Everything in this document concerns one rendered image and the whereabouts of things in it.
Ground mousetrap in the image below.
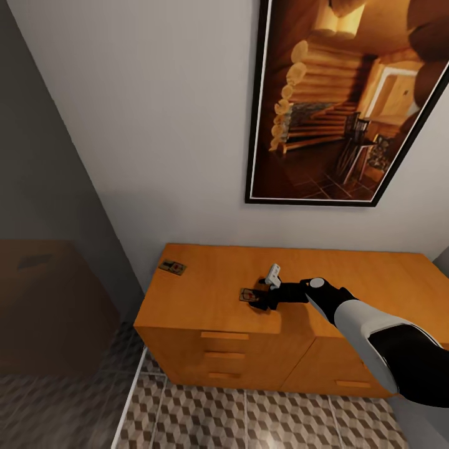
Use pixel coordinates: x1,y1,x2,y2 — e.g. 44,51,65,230
239,288,268,302
159,259,186,275

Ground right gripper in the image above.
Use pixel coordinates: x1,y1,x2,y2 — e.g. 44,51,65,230
249,279,294,310

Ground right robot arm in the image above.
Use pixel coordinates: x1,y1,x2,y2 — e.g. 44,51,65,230
249,264,449,443

